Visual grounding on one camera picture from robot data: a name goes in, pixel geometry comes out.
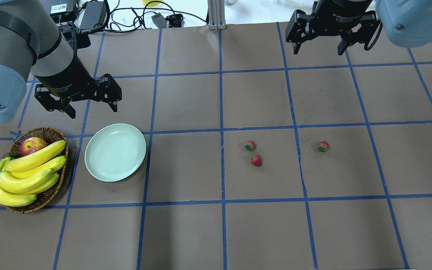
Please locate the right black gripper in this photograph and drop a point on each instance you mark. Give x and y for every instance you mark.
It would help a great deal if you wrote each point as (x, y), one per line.
(341, 17)

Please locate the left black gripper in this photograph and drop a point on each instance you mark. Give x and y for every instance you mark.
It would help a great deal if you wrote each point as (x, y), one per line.
(65, 79)

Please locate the red strawberry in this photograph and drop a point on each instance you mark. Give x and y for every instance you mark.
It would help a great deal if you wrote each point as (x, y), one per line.
(250, 146)
(323, 146)
(256, 160)

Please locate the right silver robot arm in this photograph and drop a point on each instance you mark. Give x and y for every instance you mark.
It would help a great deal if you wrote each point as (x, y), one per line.
(407, 23)

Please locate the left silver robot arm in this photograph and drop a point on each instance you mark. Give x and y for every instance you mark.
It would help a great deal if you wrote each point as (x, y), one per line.
(32, 43)

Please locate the light green plate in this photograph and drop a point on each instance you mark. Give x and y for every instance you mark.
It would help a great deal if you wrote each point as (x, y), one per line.
(115, 152)

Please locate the woven wicker basket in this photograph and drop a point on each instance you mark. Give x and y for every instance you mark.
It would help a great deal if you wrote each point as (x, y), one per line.
(50, 135)

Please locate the red yellow apple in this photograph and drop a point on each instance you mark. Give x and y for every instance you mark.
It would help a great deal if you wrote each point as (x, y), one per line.
(31, 145)

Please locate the black power adapter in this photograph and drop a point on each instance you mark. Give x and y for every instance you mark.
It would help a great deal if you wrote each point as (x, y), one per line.
(94, 16)

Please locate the black electronics box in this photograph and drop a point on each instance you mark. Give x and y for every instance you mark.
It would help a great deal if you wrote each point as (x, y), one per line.
(61, 11)

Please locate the yellow banana bunch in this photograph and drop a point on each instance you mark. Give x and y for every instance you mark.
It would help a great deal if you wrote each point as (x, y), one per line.
(23, 179)

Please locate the aluminium frame post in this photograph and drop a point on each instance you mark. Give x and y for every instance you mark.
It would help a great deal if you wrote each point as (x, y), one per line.
(216, 15)

